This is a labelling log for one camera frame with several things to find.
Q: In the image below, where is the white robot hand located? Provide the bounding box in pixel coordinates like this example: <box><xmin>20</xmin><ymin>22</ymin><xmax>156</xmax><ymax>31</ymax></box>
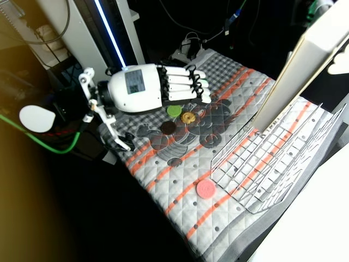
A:
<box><xmin>326</xmin><ymin>48</ymin><xmax>349</xmax><ymax>75</ymax></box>
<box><xmin>107</xmin><ymin>62</ymin><xmax>212</xmax><ymax>113</ymax></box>

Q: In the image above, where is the beige paperback book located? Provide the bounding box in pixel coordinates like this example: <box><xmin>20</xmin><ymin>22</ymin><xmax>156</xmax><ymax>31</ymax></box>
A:
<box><xmin>251</xmin><ymin>0</ymin><xmax>349</xmax><ymax>132</ymax></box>

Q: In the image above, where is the green toy sandwich cookie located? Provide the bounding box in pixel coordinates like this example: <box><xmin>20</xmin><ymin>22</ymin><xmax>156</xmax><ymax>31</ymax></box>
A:
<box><xmin>166</xmin><ymin>105</ymin><xmax>183</xmax><ymax>117</ymax></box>

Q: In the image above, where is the brown toy sandwich cookie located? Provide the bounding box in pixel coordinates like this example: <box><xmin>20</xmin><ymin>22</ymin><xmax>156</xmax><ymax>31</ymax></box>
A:
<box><xmin>160</xmin><ymin>121</ymin><xmax>177</xmax><ymax>135</ymax></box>

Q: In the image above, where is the yellow toy butter cookie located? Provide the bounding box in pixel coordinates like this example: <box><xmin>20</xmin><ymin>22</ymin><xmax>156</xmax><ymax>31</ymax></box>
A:
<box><xmin>181</xmin><ymin>111</ymin><xmax>197</xmax><ymax>124</ymax></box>

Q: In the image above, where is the white column with blue light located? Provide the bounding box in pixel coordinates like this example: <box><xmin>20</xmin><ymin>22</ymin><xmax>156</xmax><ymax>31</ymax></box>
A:
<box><xmin>35</xmin><ymin>0</ymin><xmax>147</xmax><ymax>82</ymax></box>

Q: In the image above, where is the grey quilt with bear print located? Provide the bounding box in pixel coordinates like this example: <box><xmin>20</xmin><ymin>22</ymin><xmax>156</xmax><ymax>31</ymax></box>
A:
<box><xmin>97</xmin><ymin>50</ymin><xmax>348</xmax><ymax>262</ymax></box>

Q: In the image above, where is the pink toy sandwich cookie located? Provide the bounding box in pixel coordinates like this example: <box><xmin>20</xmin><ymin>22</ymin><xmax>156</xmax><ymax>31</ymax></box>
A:
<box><xmin>195</xmin><ymin>180</ymin><xmax>217</xmax><ymax>199</ymax></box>

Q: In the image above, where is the black charger block with cables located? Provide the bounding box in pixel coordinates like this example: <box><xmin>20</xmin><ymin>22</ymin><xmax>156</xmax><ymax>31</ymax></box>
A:
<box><xmin>171</xmin><ymin>32</ymin><xmax>209</xmax><ymax>61</ymax></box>

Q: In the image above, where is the grey cable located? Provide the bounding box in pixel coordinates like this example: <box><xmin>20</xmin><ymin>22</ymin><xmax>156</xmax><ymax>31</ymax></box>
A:
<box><xmin>16</xmin><ymin>0</ymin><xmax>71</xmax><ymax>46</ymax></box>

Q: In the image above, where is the green cable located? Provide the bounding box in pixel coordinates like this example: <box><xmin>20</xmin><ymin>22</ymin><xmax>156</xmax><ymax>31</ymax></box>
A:
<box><xmin>0</xmin><ymin>114</ymin><xmax>82</xmax><ymax>155</ymax></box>

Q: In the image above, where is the cable with blue plug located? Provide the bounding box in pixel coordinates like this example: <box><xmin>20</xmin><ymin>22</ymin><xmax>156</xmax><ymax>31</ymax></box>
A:
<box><xmin>224</xmin><ymin>0</ymin><xmax>248</xmax><ymax>38</ymax></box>

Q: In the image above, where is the white wire rack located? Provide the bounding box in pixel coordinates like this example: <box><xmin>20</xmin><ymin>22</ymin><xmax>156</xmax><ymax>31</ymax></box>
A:
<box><xmin>209</xmin><ymin>102</ymin><xmax>347</xmax><ymax>215</ymax></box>

